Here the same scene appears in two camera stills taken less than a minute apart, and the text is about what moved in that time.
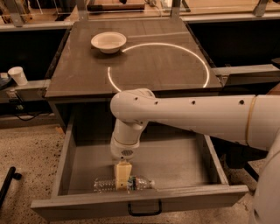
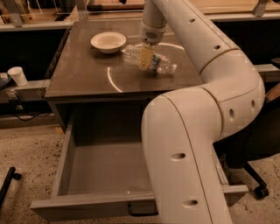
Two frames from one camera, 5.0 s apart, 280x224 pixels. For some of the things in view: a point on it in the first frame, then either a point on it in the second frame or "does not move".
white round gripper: (122, 151) to (151, 35)
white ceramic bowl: (108, 42) does not move
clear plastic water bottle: (134, 183) to (160, 63)
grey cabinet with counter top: (98, 59) does not move
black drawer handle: (145, 213) does not move
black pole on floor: (11, 175) does not move
